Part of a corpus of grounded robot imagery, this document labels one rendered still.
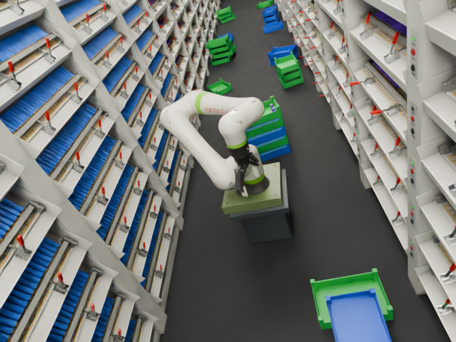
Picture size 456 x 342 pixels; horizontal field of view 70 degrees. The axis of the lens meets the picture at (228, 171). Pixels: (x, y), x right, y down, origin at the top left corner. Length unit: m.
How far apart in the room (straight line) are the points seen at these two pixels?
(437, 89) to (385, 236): 1.03
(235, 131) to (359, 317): 0.92
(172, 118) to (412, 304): 1.36
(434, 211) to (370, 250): 0.65
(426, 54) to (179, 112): 1.10
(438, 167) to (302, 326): 0.93
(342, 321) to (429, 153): 0.79
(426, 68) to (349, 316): 1.02
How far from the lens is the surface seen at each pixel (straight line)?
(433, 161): 1.11
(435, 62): 0.98
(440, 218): 1.22
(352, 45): 1.65
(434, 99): 1.00
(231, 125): 1.32
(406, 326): 1.63
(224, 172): 1.56
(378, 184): 1.89
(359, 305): 1.57
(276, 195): 1.69
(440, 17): 0.92
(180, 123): 1.63
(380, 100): 1.43
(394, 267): 1.77
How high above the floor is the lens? 1.46
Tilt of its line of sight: 35 degrees down
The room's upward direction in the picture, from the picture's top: 23 degrees counter-clockwise
